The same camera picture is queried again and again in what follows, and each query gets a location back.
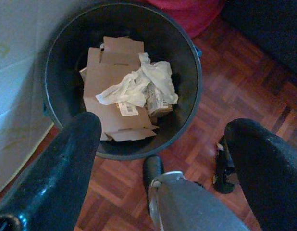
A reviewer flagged crumpled white plastic bag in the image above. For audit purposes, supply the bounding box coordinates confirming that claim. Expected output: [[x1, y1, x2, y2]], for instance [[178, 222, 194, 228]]
[[95, 52, 179, 108]]

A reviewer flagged red pillow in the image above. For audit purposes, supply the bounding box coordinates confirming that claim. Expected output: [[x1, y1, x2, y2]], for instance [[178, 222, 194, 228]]
[[141, 0, 226, 39]]

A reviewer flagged flattened brown cardboard box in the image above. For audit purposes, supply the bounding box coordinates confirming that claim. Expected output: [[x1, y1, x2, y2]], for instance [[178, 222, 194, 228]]
[[79, 36, 174, 142]]

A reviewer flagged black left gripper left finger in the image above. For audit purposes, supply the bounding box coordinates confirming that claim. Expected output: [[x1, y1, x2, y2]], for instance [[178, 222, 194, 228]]
[[0, 111, 102, 231]]

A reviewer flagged silver robot leg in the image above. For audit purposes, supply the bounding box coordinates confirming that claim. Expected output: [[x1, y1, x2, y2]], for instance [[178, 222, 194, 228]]
[[142, 155, 250, 231]]

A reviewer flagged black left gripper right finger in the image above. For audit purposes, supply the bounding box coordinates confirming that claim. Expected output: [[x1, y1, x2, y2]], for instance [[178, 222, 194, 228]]
[[224, 118, 297, 231]]

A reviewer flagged small printed cardboard box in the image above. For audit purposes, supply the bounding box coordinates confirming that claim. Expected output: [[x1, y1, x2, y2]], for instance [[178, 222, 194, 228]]
[[145, 83, 174, 118]]

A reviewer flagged black round trash bin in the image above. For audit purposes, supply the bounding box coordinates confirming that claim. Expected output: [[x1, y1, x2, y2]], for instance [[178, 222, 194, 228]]
[[42, 2, 203, 161]]

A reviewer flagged bed with grey floral sheet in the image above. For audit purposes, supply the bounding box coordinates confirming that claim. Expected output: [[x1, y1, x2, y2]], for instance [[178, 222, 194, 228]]
[[220, 0, 297, 82]]

